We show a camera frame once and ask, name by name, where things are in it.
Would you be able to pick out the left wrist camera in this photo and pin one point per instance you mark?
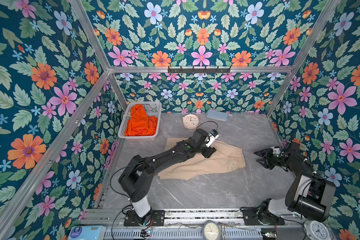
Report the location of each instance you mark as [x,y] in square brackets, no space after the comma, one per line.
[211,137]

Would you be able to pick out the pink round alarm clock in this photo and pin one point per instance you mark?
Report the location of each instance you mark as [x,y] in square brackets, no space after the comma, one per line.
[191,121]

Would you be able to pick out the beige drawstring shorts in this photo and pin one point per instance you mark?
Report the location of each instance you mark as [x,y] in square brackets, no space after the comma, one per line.
[226,159]

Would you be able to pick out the black wall hook rail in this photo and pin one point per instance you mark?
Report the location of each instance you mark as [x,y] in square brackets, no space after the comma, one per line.
[198,70]

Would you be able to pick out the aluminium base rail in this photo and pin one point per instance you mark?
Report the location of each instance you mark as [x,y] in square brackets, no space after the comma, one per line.
[187,224]

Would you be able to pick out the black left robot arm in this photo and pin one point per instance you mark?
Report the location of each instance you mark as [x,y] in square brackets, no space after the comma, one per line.
[138,175]

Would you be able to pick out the orange shorts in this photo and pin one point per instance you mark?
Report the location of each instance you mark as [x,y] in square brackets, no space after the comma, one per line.
[140,124]

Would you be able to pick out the grey-blue pencil case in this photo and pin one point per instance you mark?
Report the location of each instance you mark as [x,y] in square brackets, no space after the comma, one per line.
[216,115]

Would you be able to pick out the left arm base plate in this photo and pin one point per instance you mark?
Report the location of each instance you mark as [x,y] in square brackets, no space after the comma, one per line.
[153,218]

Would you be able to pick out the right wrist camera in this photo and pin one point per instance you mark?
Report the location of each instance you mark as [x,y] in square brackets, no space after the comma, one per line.
[276,150]

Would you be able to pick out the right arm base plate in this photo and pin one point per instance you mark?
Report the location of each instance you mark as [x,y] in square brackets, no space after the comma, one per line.
[255,217]

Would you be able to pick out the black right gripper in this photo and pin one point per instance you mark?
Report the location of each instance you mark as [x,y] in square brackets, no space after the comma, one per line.
[268,152]

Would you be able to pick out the white plastic laundry basket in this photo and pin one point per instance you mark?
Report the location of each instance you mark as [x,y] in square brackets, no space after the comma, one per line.
[152,109]

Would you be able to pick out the blue tissue pack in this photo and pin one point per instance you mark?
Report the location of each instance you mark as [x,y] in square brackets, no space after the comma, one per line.
[87,233]

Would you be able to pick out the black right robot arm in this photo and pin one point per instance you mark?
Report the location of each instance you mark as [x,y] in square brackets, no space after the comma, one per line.
[309,197]

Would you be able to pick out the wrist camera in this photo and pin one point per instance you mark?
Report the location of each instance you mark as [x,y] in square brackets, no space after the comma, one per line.
[211,137]
[276,150]

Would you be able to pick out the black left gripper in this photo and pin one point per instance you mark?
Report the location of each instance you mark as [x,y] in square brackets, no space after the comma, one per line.
[211,150]

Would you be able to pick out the beige round front clock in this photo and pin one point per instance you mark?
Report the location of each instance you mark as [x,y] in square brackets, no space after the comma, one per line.
[211,231]

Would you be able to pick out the white round corner clock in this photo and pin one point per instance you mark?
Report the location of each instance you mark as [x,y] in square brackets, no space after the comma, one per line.
[317,231]

